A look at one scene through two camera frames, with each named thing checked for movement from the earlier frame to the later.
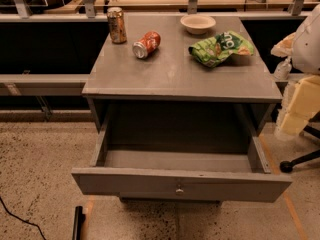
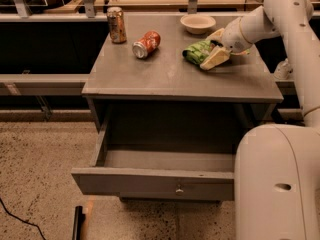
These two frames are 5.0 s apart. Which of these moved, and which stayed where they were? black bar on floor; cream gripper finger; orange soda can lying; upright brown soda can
Moved: cream gripper finger
Stayed: orange soda can lying; black bar on floor; upright brown soda can
